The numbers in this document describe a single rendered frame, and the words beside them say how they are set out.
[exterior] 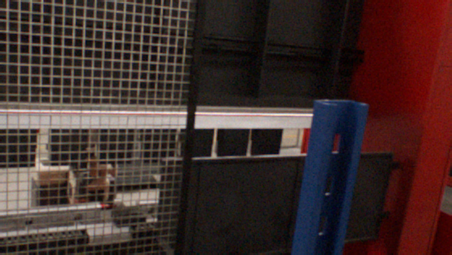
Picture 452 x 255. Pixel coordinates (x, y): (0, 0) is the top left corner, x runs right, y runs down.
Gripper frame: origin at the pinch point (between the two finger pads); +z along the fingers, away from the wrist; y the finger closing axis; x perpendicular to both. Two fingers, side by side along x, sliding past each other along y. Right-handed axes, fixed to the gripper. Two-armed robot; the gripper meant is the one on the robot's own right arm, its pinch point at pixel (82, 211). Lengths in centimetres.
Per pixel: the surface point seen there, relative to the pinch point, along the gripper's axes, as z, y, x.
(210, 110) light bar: -49, 81, 33
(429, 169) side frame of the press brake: -19, 120, 128
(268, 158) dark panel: -28, 106, 44
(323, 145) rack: -37, 214, -34
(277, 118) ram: -46, 65, 83
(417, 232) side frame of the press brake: 12, 112, 130
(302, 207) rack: -30, 210, -34
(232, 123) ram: -44, 61, 57
